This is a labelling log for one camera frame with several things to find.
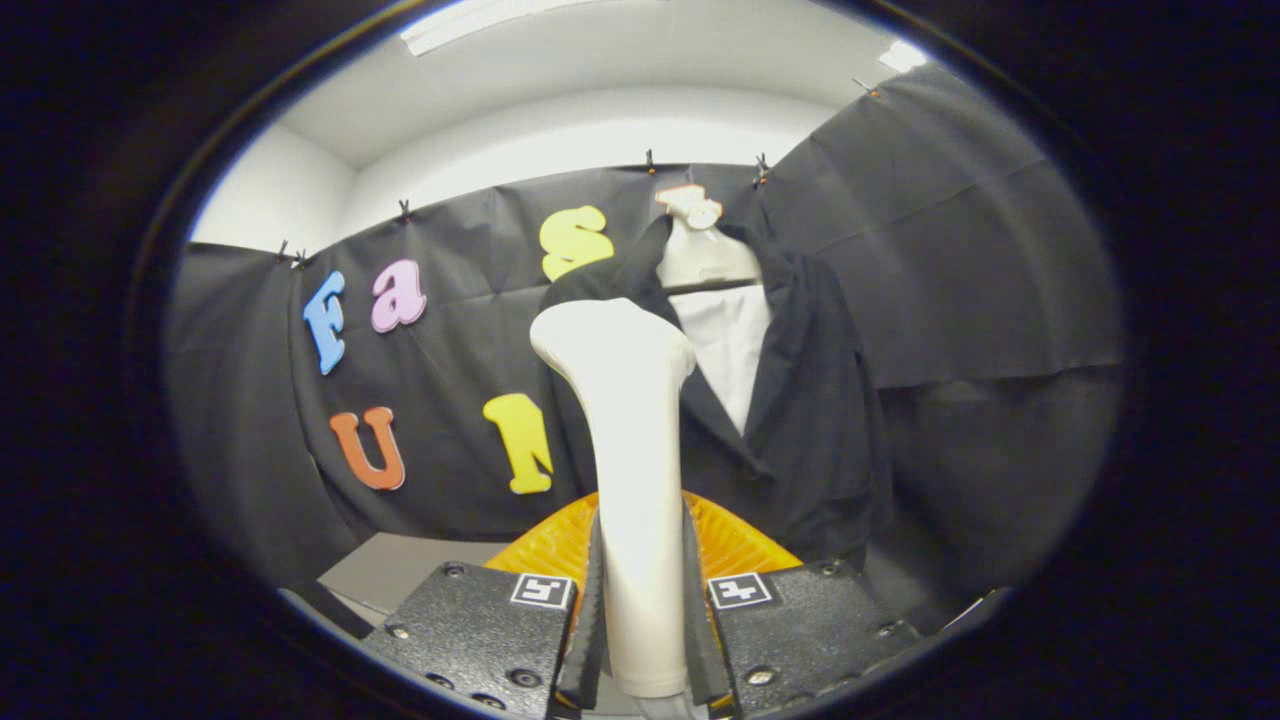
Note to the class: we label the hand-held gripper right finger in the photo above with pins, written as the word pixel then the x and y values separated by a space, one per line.
pixel 700 640

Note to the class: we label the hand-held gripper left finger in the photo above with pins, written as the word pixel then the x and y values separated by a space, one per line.
pixel 593 640

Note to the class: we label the white garment steamer head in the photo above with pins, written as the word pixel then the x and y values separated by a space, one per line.
pixel 635 450

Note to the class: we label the black blazer jacket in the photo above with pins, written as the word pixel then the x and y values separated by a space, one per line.
pixel 810 420

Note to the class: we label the grey cabinet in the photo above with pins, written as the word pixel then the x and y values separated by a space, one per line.
pixel 400 570

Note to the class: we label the white mannequin torso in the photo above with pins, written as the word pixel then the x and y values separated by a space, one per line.
pixel 725 340

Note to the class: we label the black backdrop cloth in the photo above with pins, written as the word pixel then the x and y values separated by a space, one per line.
pixel 950 250

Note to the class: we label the row of small backdrop clips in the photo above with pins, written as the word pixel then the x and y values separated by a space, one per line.
pixel 762 170

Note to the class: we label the small ceiling light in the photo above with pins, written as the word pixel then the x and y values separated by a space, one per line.
pixel 903 56

